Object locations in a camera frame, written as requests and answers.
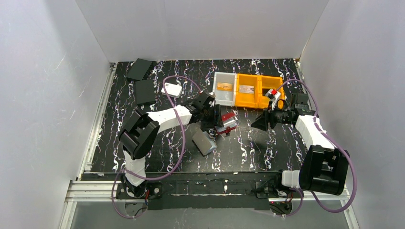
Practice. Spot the white plastic bin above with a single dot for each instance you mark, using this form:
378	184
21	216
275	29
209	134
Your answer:
225	98

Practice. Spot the orange credit card in bin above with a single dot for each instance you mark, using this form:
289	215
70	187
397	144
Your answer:
224	86

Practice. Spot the silver VIP credit card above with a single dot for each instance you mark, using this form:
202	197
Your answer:
246	89

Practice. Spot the yellow right plastic bin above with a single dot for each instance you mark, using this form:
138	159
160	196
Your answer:
267	83

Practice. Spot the black box far corner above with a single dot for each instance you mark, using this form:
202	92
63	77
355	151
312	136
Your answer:
140	70

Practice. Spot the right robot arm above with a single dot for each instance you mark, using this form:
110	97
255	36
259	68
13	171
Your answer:
325	167

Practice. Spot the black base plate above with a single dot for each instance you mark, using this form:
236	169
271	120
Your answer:
256	190

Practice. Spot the black box near device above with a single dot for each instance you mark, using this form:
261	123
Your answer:
144	92

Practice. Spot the yellow middle plastic bin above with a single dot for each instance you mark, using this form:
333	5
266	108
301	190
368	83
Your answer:
248	100

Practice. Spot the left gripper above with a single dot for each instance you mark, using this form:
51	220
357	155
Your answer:
218	117

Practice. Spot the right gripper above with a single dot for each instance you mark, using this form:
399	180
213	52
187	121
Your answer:
271	117

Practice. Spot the silver metal card case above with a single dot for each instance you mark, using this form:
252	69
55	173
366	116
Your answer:
204	142

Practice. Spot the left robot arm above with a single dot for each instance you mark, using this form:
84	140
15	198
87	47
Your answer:
139	133

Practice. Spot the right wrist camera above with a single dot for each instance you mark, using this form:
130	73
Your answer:
273	95

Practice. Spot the white square device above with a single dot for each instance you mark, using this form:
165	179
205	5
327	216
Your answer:
172	90

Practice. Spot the yellow plastic bin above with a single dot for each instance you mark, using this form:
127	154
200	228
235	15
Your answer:
248	100
267	83

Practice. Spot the red leather card holder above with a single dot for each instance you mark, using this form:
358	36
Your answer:
229	124

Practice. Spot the aluminium frame rail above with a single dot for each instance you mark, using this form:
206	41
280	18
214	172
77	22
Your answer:
91	205

